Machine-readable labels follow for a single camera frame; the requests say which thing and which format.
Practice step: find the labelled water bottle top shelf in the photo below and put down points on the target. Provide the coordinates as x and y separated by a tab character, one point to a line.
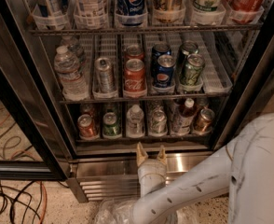
91	14

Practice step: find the silver soda can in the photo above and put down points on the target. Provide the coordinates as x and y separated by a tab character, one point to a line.
105	74

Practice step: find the iced tea bottle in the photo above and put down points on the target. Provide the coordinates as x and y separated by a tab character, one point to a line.
183	117

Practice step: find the glass fridge door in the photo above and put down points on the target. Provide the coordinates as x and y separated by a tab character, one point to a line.
32	95
263	104

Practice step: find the silver green 7up can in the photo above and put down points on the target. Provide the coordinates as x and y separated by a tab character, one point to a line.
158	122

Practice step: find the right glass fridge door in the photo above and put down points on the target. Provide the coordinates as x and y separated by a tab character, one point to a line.
263	104

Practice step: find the large water bottle rear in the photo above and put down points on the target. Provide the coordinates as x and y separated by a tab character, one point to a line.
73	44

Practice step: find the left glass fridge door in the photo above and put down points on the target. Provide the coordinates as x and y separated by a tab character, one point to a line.
32	95

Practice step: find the stainless steel fridge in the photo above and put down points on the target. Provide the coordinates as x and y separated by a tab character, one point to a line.
239	59

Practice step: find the red Coca-Cola can rear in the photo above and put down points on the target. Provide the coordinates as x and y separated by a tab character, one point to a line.
134	51

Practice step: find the blue Pepsi can front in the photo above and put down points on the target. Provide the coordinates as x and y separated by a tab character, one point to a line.
163	71

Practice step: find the green soda can rear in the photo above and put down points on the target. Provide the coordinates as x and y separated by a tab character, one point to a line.
187	47

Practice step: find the clear plastic bag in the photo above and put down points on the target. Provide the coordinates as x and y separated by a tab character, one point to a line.
118	211

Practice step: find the large water bottle front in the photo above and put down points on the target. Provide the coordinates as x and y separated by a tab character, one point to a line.
70	73

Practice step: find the large water bottle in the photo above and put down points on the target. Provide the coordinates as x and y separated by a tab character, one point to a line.
70	73
73	44

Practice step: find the red Coca-Cola bottle top shelf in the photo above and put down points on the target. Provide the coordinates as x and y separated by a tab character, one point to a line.
245	11

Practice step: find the blue Pepsi can rear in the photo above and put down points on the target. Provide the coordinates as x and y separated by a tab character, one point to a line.
160	48

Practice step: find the green soda can bottom shelf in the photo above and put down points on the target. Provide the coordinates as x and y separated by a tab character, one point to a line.
111	126

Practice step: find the green soda can front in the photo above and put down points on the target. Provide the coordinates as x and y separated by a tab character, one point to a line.
191	70

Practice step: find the brown soda can bottom shelf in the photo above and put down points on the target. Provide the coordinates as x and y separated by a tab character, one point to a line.
203	121

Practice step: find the red Coca-Cola can front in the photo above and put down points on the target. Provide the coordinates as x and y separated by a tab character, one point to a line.
134	75

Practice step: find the blue Pepsi bottle top shelf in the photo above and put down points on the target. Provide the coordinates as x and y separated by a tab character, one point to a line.
130	12

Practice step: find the brown bottle top shelf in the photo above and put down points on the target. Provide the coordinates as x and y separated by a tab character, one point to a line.
167	11

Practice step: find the orange soda can bottom shelf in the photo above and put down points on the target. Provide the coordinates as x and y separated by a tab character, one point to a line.
86	126

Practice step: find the small water bottle bottom shelf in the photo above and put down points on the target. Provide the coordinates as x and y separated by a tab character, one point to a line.
135	122

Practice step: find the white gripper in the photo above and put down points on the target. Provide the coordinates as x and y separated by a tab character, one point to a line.
151	168

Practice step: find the blue pepsi can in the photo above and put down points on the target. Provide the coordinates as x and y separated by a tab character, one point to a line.
163	71
160	48

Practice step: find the red coca-cola can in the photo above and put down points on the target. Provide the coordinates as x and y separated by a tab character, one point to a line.
134	75
134	51

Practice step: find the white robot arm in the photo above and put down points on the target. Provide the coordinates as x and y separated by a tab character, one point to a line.
244	168

